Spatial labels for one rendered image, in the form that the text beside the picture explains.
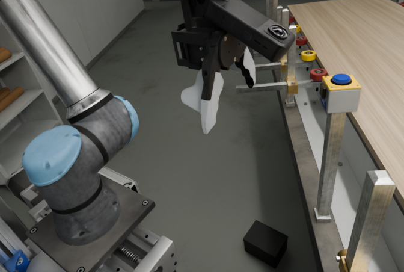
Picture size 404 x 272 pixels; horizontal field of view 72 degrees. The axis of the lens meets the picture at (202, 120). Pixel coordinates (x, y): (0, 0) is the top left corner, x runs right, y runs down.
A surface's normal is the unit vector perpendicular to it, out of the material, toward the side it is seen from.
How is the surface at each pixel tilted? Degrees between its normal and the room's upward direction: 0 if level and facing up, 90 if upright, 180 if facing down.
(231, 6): 30
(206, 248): 0
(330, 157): 90
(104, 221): 73
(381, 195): 90
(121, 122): 67
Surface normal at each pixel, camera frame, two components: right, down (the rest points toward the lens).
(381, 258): -0.15, -0.82
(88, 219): 0.44, 0.15
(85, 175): 0.88, 0.15
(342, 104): -0.11, 0.57
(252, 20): 0.28, -0.60
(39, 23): 0.72, -0.14
